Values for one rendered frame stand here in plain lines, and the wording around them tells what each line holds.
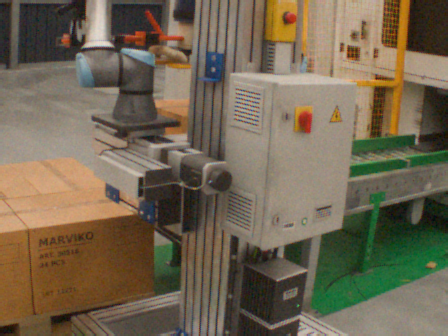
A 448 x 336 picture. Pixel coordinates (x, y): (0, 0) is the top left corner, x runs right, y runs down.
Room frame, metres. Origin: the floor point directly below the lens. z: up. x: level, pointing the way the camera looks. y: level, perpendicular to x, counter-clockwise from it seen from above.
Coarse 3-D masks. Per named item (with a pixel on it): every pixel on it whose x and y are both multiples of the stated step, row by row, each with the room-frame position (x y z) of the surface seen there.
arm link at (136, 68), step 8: (120, 56) 1.95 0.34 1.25; (128, 56) 1.95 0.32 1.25; (136, 56) 1.95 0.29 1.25; (144, 56) 1.96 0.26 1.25; (152, 56) 1.98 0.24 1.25; (120, 64) 1.93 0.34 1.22; (128, 64) 1.94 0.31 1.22; (136, 64) 1.95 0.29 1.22; (144, 64) 1.96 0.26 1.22; (152, 64) 1.98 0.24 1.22; (120, 72) 1.93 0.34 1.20; (128, 72) 1.94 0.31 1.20; (136, 72) 1.95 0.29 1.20; (144, 72) 1.96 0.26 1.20; (152, 72) 1.99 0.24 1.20; (120, 80) 1.94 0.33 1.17; (128, 80) 1.95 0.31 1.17; (136, 80) 1.95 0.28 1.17; (144, 80) 1.96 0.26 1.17; (152, 80) 1.99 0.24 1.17; (120, 88) 1.97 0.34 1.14; (128, 88) 1.95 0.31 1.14; (136, 88) 1.95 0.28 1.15; (144, 88) 1.96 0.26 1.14; (152, 88) 1.99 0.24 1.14
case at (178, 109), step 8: (160, 104) 2.84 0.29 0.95; (168, 104) 2.85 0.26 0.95; (176, 104) 2.86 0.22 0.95; (184, 104) 2.87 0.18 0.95; (160, 112) 2.73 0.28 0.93; (168, 112) 2.67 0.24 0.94; (176, 112) 2.64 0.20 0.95; (184, 112) 2.65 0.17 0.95; (184, 120) 2.58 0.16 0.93; (168, 128) 2.66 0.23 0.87; (176, 128) 2.61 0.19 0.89; (184, 128) 2.58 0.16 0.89
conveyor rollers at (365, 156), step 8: (360, 152) 3.96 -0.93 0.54; (368, 152) 3.92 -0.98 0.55; (376, 152) 3.96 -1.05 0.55; (384, 152) 4.00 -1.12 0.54; (392, 152) 4.02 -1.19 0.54; (400, 152) 4.01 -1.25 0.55; (408, 152) 4.05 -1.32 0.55; (416, 152) 4.09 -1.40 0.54; (352, 160) 3.67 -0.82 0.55; (360, 160) 3.72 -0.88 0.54; (368, 160) 3.69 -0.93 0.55
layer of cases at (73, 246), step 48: (0, 192) 2.58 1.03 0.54; (48, 192) 2.64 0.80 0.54; (96, 192) 2.70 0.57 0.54; (0, 240) 2.09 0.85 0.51; (48, 240) 2.22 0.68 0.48; (96, 240) 2.35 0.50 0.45; (144, 240) 2.49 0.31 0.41; (0, 288) 2.08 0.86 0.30; (48, 288) 2.21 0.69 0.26; (96, 288) 2.34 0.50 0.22; (144, 288) 2.49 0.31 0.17
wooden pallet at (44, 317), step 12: (120, 300) 2.41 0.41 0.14; (132, 300) 2.45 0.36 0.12; (48, 312) 2.20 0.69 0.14; (60, 312) 2.23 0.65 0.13; (72, 312) 2.27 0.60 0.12; (0, 324) 2.07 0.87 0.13; (24, 324) 2.13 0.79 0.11; (36, 324) 2.17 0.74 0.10; (48, 324) 2.20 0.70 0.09; (60, 324) 2.32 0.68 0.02
